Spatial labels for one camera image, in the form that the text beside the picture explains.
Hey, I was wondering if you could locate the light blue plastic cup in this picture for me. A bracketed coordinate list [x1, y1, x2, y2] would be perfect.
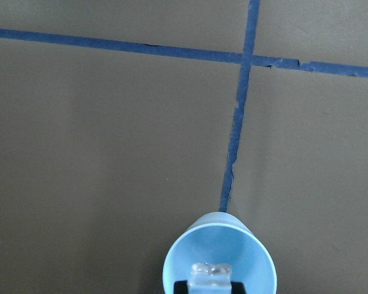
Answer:
[163, 212, 277, 293]

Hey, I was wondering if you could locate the clear ice cube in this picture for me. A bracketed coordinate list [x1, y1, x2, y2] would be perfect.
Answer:
[187, 263, 232, 294]

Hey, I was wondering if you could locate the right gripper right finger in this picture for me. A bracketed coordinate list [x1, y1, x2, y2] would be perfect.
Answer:
[231, 281, 246, 294]

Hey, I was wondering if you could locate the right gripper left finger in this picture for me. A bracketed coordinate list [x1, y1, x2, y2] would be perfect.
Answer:
[174, 281, 188, 294]

